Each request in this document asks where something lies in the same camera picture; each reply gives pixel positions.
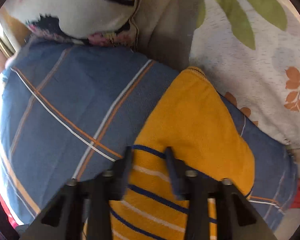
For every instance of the small floral bird cushion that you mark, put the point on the small floral bird cushion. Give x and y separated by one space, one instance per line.
105 23

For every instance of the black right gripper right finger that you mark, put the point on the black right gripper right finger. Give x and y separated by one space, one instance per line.
236 218

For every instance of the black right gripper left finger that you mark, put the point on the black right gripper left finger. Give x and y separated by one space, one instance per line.
62 218

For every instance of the beige window curtain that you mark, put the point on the beige window curtain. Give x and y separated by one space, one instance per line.
165 30

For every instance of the blue plaid bed sheet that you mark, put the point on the blue plaid bed sheet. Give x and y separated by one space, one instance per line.
46 127

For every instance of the yellow striped knit sweater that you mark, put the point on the yellow striped knit sweater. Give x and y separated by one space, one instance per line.
150 109

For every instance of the white leaf print pillow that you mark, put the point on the white leaf print pillow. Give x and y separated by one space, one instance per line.
250 51

